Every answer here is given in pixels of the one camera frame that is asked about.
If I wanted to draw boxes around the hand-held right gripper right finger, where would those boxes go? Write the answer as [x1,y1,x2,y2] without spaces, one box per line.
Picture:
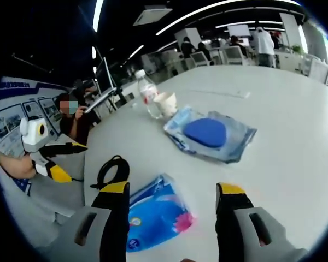
[215,182,309,262]

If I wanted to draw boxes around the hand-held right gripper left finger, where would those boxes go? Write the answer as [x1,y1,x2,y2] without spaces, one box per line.
[48,181,131,262]

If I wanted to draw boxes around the blue tissue packet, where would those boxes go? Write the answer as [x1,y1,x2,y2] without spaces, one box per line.
[125,173,196,253]

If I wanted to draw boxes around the clear plastic bag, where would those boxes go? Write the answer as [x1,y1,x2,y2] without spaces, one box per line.
[163,106,257,164]

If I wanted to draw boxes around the blue oval pad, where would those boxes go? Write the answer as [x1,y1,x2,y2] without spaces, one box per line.
[183,118,227,149]

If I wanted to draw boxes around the clear water bottle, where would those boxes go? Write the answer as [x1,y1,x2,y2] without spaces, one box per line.
[137,69,165,120]

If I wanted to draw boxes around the patterned paper cup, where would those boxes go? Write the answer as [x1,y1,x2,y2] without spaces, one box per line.
[153,92,178,120]

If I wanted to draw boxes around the person's left hand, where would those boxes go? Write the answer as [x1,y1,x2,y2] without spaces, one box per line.
[8,154,36,180]

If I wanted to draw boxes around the person's white shirt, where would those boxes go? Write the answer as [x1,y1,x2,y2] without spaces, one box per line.
[0,152,86,248]

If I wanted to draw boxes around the white side desk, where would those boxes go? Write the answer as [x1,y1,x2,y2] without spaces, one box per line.
[83,87,126,114]

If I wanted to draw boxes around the desk monitor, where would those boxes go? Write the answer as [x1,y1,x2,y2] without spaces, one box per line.
[97,57,118,95]

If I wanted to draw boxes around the ceiling air conditioner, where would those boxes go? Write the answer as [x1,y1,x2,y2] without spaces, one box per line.
[133,7,173,27]

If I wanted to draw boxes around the white mesh office chair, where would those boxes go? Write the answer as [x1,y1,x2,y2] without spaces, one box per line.
[306,58,328,81]
[224,45,244,66]
[190,51,212,68]

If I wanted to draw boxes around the white display board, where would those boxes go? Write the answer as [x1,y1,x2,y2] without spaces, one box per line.
[227,24,251,38]

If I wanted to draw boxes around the blue and white wall poster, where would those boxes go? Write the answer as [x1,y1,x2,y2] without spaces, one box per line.
[0,78,72,157]

